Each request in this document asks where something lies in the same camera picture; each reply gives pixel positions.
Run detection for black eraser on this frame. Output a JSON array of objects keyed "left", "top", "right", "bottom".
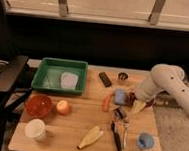
[{"left": 99, "top": 72, "right": 112, "bottom": 87}]

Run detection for blue sponge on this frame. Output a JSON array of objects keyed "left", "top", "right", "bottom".
[{"left": 114, "top": 88, "right": 126, "bottom": 106}]

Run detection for black handled tool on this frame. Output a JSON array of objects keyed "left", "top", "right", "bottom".
[{"left": 111, "top": 121, "right": 122, "bottom": 151}]

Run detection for small metal cup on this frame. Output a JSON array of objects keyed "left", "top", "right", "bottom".
[{"left": 118, "top": 72, "right": 128, "bottom": 81}]

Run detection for white paper cup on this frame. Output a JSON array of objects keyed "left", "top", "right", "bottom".
[{"left": 24, "top": 119, "right": 46, "bottom": 141}]

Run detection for apple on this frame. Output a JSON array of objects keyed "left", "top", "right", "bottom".
[{"left": 56, "top": 100, "right": 72, "bottom": 115}]

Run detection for wooden board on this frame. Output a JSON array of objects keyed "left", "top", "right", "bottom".
[{"left": 9, "top": 69, "right": 161, "bottom": 151}]

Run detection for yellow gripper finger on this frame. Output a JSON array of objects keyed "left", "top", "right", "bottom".
[{"left": 131, "top": 100, "right": 146, "bottom": 114}]

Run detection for yellow corn cob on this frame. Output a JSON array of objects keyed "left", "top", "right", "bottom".
[{"left": 77, "top": 125, "right": 104, "bottom": 149}]

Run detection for orange plastic bowl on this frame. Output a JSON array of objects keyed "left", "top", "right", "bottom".
[{"left": 25, "top": 94, "right": 53, "bottom": 118}]

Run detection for metal tongs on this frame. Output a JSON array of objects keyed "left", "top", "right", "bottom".
[{"left": 114, "top": 107, "right": 129, "bottom": 148}]

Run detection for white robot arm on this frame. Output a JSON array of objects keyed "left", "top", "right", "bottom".
[{"left": 134, "top": 63, "right": 189, "bottom": 116}]

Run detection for white cloth in tray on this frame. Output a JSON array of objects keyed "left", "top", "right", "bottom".
[{"left": 60, "top": 72, "right": 79, "bottom": 90}]

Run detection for orange carrot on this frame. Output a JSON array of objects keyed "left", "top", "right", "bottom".
[{"left": 102, "top": 93, "right": 114, "bottom": 112}]

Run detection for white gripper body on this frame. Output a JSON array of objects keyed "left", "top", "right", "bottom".
[{"left": 134, "top": 76, "right": 161, "bottom": 101}]

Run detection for green plastic tray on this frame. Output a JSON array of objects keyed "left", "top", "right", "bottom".
[{"left": 32, "top": 57, "right": 88, "bottom": 96}]

